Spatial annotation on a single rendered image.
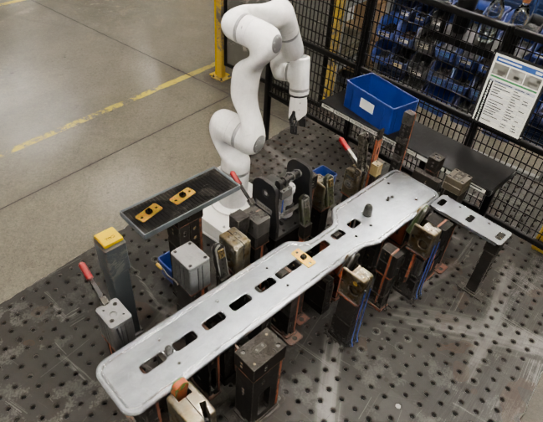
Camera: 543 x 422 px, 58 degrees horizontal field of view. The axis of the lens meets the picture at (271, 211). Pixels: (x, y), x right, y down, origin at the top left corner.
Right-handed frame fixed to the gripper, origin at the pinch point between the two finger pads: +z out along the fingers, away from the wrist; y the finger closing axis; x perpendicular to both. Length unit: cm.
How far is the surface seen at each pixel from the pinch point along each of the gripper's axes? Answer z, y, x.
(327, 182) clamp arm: 1.0, 38.2, 29.1
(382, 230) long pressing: 13, 41, 52
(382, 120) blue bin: -3.8, -16.4, 33.1
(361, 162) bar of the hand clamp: -1.2, 22.4, 36.3
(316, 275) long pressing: 15, 72, 40
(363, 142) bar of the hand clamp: -9.7, 22.6, 36.6
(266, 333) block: 15, 102, 37
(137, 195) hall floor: 84, -28, -130
